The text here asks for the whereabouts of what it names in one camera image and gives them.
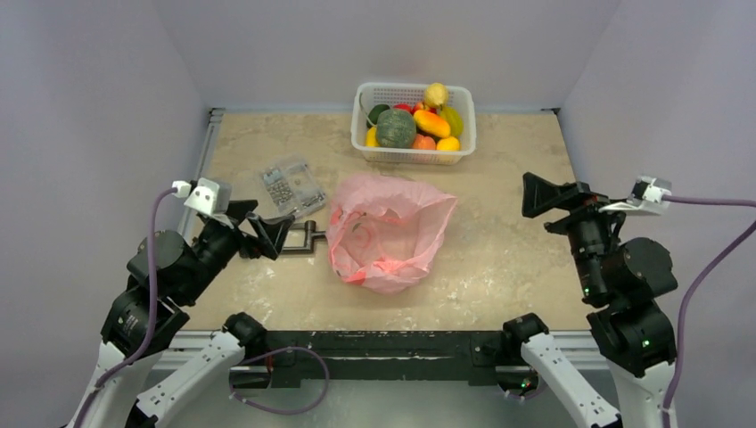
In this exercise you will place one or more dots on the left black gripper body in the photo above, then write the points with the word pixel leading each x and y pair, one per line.
pixel 216 246

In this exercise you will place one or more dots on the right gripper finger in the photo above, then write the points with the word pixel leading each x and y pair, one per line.
pixel 537 190
pixel 573 206

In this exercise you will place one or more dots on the pale yellow fake lemon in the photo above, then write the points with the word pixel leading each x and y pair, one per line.
pixel 436 95

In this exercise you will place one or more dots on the fake peach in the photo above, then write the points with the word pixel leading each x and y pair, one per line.
pixel 425 143

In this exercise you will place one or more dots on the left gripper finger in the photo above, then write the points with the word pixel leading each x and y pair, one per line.
pixel 242 210
pixel 270 236

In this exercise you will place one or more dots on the clear plastic screw box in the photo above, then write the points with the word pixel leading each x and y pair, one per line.
pixel 292 188

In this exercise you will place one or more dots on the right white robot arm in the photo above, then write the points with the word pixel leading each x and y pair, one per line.
pixel 621 282

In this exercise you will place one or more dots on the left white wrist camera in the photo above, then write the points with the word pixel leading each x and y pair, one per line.
pixel 208 198

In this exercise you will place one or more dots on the black L-shaped metal tool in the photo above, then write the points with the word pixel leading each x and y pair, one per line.
pixel 310 234

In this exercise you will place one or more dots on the green yellow fake starfruit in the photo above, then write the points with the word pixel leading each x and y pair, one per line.
pixel 453 118

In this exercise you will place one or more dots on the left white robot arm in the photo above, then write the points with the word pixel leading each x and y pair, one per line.
pixel 167 275

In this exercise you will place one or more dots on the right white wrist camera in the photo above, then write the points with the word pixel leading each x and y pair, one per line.
pixel 645 199

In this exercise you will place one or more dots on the white perforated plastic basket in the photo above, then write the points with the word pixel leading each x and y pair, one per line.
pixel 371 94

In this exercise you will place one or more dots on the small red fake fruit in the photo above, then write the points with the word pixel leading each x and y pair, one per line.
pixel 404 107

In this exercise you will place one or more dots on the orange fake mango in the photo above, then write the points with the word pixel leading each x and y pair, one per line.
pixel 432 123

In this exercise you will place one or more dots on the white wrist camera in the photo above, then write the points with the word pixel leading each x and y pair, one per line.
pixel 645 199
pixel 208 198

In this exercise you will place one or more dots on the dark green fake avocado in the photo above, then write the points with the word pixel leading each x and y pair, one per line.
pixel 374 114

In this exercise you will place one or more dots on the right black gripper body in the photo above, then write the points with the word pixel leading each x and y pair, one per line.
pixel 571 206

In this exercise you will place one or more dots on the yellow orange fake fruit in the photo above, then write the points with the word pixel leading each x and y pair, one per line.
pixel 448 144

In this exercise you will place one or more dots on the red fake apple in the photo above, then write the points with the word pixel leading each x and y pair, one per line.
pixel 422 106

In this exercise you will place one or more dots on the pink printed plastic bag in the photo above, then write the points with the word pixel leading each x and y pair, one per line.
pixel 384 232

